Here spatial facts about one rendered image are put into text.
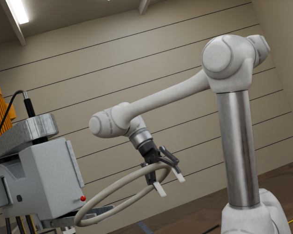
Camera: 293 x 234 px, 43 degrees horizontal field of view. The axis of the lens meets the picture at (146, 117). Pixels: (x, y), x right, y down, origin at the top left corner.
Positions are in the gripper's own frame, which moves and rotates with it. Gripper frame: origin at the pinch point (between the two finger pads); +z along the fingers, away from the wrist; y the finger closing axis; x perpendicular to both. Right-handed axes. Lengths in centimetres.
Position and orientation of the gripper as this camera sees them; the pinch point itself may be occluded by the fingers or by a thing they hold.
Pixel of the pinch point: (171, 185)
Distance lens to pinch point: 152.8
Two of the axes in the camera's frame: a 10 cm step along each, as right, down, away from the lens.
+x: -5.9, 0.5, -8.1
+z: 5.2, 7.9, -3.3
